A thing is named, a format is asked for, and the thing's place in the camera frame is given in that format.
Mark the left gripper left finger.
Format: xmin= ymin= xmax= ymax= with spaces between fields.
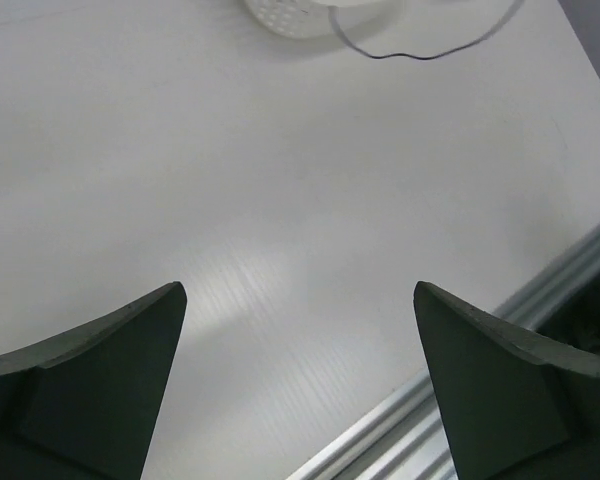
xmin=0 ymin=282 xmax=187 ymax=479

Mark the aluminium mounting rail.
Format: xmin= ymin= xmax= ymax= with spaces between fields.
xmin=290 ymin=224 xmax=600 ymax=479

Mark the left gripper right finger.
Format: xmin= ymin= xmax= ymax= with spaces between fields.
xmin=413 ymin=281 xmax=600 ymax=479

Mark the middle white perforated basket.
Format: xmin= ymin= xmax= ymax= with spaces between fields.
xmin=244 ymin=0 xmax=388 ymax=40

